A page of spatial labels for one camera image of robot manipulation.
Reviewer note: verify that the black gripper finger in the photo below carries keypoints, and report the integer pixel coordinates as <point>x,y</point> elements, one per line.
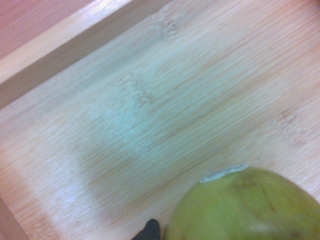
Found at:
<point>150,231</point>

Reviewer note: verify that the green apple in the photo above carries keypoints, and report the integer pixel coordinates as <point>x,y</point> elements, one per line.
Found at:
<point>245,210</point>

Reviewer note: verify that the light wooden tray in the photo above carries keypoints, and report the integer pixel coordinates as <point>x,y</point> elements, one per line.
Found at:
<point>150,112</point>

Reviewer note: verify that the reddish wooden coffee table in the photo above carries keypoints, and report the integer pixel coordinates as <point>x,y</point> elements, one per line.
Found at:
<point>30,22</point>

